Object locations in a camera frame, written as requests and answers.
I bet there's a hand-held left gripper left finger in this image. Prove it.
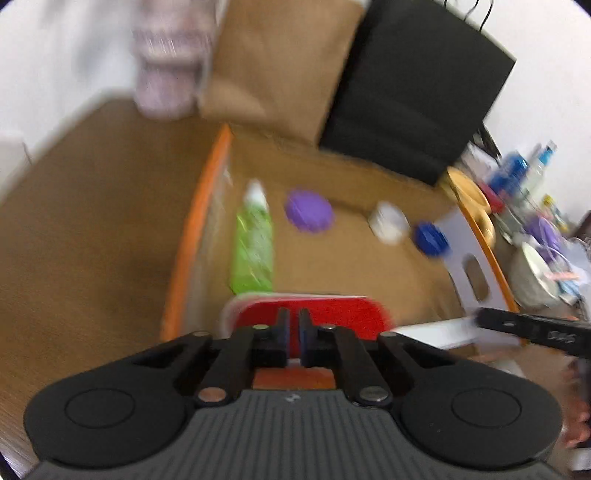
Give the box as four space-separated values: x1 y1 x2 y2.
92 308 291 408

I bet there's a yellow cup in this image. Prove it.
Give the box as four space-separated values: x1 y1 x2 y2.
441 167 498 245

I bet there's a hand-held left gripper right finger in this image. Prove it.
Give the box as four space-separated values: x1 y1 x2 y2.
298 308 496 409

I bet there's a purple pouch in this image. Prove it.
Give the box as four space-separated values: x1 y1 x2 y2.
524 217 561 250

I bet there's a pink marbled vase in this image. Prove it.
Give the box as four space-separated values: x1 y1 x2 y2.
131 0 218 118

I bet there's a white bowl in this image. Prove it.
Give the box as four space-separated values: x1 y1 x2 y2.
508 241 561 310

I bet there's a person's right hand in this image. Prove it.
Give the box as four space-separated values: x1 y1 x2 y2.
564 398 591 449

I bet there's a black paper bag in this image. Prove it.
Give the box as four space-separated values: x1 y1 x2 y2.
318 0 516 186

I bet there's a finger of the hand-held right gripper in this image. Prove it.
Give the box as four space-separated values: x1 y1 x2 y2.
475 307 591 357

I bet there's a blue drink can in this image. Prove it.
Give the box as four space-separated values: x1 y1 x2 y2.
489 150 529 197

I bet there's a white round cap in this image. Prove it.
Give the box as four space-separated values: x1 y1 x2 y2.
368 200 411 244

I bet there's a green plastic bottle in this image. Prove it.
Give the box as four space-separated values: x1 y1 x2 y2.
229 179 275 296

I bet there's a purple lid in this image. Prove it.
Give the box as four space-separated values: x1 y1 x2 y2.
284 188 335 234

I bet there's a brown paper bag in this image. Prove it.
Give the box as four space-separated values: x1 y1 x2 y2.
198 0 370 144

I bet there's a clear glass bottle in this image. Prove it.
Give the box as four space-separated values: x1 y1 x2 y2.
524 141 558 195

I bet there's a red cardboard box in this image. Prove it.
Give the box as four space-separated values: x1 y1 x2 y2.
159 122 529 392

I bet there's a blue lid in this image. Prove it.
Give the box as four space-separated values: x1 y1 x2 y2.
414 222 451 257

